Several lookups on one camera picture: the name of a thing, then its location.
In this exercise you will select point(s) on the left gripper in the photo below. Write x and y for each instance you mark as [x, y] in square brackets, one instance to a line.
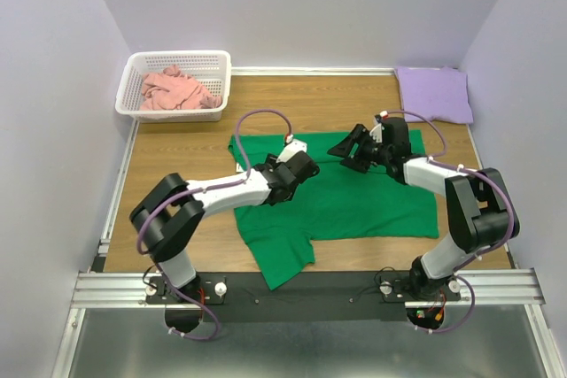
[306, 165]

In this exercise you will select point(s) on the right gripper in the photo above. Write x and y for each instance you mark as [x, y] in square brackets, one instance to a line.
[361, 150]

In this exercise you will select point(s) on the green t-shirt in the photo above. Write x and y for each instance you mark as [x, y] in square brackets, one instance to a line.
[338, 203]

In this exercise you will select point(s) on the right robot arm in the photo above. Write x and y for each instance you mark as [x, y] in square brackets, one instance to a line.
[480, 215]

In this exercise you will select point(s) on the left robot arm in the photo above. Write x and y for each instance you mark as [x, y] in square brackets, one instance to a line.
[169, 215]

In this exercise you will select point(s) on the folded purple t-shirt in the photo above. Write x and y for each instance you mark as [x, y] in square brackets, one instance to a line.
[435, 93]

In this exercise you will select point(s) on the pink t-shirt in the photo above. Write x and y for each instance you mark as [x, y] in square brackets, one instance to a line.
[174, 90]

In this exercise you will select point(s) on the white plastic basket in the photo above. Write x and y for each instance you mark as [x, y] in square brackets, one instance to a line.
[210, 67]

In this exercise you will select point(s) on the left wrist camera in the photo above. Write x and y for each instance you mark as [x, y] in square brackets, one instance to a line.
[292, 146]

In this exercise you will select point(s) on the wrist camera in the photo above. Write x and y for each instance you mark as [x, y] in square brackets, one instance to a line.
[376, 133]
[292, 146]

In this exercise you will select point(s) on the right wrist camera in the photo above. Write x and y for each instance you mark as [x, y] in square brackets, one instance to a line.
[376, 133]

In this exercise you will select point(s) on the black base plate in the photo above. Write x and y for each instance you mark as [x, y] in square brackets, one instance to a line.
[385, 295]

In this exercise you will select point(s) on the aluminium rail frame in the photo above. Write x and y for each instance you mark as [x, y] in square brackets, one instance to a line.
[318, 99]

